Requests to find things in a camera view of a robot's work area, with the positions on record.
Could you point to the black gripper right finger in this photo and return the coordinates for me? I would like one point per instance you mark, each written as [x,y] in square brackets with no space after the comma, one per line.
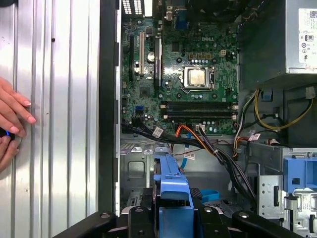
[210,223]

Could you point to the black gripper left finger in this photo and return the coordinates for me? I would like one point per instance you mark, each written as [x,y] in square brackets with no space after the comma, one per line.
[140,223]

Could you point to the hard disk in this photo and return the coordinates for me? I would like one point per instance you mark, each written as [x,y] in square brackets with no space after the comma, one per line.
[173,173]

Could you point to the silver disk bay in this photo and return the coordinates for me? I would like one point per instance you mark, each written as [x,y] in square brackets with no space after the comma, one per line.
[135,173]

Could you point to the person's right hand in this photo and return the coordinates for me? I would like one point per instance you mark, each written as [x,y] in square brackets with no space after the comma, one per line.
[6,153]

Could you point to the person's left hand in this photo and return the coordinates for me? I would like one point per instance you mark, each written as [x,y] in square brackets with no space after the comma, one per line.
[10,104]

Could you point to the blue cage latch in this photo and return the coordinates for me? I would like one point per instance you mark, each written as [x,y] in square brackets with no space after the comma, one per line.
[297,171]

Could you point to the black open PC case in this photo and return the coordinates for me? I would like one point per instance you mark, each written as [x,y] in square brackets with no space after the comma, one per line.
[106,99]

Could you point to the green motherboard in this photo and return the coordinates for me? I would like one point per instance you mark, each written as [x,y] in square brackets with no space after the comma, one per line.
[173,98]

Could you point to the CPU socket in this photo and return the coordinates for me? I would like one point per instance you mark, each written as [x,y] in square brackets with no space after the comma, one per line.
[184,88]

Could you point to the silver CPU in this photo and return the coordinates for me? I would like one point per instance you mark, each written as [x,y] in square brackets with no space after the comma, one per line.
[196,77]

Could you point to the black expansion slot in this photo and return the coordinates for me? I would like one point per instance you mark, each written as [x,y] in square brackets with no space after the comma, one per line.
[131,57]

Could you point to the silver coin battery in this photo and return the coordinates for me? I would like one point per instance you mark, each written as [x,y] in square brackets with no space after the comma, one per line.
[151,57]

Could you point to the white expansion slot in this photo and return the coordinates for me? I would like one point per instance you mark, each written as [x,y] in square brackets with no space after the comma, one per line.
[141,54]

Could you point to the grey power supply unit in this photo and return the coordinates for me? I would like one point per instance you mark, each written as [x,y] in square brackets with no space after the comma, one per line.
[262,37]

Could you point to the blue VGA port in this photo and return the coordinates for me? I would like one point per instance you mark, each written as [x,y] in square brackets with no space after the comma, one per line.
[181,21]

